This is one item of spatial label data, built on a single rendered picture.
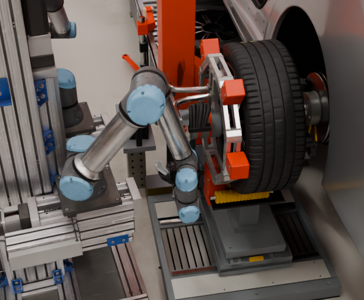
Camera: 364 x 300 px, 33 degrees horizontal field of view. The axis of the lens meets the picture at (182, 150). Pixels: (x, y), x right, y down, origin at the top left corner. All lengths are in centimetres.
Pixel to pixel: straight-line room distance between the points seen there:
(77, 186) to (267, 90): 83
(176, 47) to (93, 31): 242
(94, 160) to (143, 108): 29
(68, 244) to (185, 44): 117
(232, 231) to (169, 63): 87
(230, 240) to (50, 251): 102
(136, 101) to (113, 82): 271
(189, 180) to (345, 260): 141
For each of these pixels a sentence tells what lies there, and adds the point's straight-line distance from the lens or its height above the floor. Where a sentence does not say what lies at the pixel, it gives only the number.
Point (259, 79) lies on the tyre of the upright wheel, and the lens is 243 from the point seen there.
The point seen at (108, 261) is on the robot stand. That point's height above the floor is 21.
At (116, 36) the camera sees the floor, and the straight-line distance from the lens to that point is 524.
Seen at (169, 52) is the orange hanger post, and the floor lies 96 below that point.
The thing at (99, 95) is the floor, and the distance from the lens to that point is 446.
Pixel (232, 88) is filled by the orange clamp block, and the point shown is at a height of 114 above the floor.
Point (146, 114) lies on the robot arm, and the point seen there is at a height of 131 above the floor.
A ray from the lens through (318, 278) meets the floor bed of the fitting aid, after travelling 311.
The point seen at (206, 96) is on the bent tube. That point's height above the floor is 101.
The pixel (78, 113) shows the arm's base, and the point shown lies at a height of 86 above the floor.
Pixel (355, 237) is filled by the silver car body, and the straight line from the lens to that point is 232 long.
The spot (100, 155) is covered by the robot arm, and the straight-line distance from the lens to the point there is 205.
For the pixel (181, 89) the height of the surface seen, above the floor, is 101.
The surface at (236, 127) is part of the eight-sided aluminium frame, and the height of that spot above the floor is 99.
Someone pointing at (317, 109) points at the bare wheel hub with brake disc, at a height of 89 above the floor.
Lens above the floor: 238
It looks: 38 degrees down
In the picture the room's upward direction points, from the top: 1 degrees clockwise
